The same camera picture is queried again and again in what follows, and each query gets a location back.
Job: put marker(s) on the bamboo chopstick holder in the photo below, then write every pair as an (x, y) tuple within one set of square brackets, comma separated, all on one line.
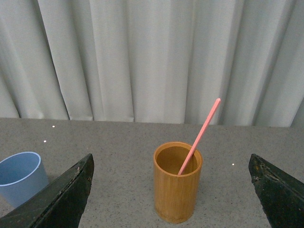
[(174, 194)]

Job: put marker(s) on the pink chopstick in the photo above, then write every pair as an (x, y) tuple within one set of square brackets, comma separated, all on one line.
[(200, 135)]

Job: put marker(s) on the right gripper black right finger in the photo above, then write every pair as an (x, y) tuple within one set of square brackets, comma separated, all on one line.
[(280, 194)]

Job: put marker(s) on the light blue plastic cup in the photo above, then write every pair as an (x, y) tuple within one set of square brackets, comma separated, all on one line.
[(22, 176)]

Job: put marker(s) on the white pleated curtain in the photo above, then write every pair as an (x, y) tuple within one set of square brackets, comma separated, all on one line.
[(157, 61)]

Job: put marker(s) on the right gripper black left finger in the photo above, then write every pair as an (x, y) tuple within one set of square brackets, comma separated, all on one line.
[(60, 204)]

